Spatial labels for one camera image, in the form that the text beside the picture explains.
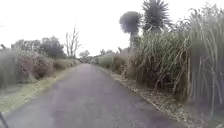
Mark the leaf-strewn grass verge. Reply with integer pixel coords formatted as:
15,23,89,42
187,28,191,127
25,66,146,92
99,66,224,128
0,64,82,118

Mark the round-headed cabbage tree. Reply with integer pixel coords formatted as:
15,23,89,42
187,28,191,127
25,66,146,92
118,10,144,48

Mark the dark round tree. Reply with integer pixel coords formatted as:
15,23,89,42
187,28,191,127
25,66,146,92
78,49,91,60

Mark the clump of dark trees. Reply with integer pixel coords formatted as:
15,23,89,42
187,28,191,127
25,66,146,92
11,35,68,60

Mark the bare leafless tree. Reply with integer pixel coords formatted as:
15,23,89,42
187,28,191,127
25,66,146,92
64,24,81,60

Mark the row of tall flax bushes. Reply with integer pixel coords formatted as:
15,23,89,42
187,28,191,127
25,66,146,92
89,3,224,118

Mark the spiky-headed cabbage tree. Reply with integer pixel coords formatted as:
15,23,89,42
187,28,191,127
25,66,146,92
141,0,173,34

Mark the grey asphalt path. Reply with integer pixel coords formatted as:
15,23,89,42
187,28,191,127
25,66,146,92
0,63,188,128

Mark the row of low bushes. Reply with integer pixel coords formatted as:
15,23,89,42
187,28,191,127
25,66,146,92
0,48,82,90

